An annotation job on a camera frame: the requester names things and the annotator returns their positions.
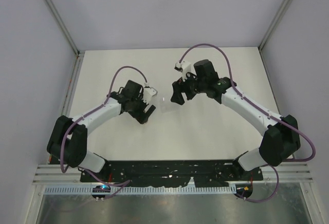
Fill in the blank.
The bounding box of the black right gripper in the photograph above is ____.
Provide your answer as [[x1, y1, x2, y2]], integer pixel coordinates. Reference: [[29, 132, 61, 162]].
[[171, 69, 207, 105]]

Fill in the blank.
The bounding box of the translucent weekly pill organizer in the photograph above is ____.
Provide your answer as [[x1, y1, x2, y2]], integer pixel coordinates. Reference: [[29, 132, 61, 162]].
[[159, 96, 171, 113]]

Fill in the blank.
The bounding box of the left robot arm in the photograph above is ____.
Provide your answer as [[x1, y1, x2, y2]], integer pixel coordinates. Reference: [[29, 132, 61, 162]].
[[47, 80, 157, 182]]

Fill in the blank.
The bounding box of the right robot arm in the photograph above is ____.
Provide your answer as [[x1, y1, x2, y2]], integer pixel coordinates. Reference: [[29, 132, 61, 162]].
[[171, 60, 301, 180]]

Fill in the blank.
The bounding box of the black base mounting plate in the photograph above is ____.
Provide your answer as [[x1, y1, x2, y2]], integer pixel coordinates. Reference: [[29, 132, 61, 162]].
[[80, 159, 263, 188]]

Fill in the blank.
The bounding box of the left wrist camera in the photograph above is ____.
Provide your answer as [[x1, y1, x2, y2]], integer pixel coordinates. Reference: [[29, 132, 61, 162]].
[[142, 82, 158, 104]]

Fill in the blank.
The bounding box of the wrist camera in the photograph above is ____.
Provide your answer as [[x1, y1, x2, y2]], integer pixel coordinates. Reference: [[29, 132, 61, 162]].
[[142, 82, 158, 104], [174, 61, 191, 80]]

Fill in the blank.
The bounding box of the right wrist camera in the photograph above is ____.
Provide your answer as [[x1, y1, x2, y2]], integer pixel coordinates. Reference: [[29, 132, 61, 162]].
[[174, 61, 191, 80]]

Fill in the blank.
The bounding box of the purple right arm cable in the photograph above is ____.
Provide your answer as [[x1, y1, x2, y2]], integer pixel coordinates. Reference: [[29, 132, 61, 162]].
[[178, 43, 316, 203]]

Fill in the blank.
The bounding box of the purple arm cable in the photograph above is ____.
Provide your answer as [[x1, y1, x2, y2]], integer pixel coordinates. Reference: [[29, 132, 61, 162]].
[[59, 66, 150, 199], [178, 43, 316, 203]]

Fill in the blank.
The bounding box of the white slotted cable duct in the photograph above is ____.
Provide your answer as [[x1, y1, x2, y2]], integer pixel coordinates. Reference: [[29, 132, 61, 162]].
[[44, 184, 236, 195]]

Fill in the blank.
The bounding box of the left aluminium frame post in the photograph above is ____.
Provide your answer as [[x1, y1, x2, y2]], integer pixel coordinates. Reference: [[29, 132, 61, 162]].
[[32, 0, 81, 57]]

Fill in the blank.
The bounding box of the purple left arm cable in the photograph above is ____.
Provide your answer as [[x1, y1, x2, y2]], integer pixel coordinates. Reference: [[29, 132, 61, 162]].
[[59, 66, 150, 199]]

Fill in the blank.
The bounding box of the aluminium frame corner post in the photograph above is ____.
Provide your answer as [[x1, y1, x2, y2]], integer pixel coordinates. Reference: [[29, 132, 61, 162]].
[[258, 0, 293, 53]]

